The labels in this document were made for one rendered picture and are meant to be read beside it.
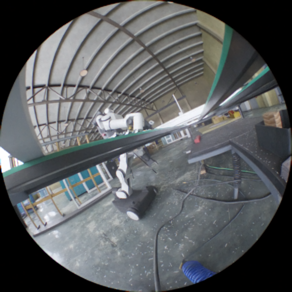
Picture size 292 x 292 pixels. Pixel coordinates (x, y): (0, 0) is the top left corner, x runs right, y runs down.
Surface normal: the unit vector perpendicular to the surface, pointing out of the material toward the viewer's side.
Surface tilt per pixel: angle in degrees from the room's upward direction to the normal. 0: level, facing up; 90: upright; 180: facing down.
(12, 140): 180
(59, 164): 90
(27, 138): 180
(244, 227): 0
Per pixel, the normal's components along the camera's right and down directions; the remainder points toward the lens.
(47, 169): 0.76, -0.33
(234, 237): -0.40, -0.92
